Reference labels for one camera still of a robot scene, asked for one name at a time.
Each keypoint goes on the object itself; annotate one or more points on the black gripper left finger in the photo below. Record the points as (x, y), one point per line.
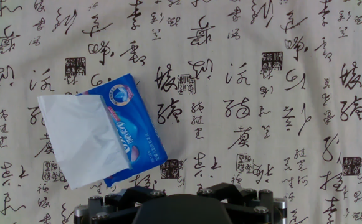
(118, 202)

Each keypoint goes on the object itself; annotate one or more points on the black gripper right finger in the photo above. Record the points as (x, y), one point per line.
(249, 202)

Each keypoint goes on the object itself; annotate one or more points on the white pulled napkin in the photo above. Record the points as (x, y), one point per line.
(81, 137)

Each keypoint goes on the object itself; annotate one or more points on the blue tissue pack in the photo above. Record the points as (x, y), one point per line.
(137, 130)

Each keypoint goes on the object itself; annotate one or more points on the beige calligraphy tablecloth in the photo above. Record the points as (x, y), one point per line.
(230, 31)

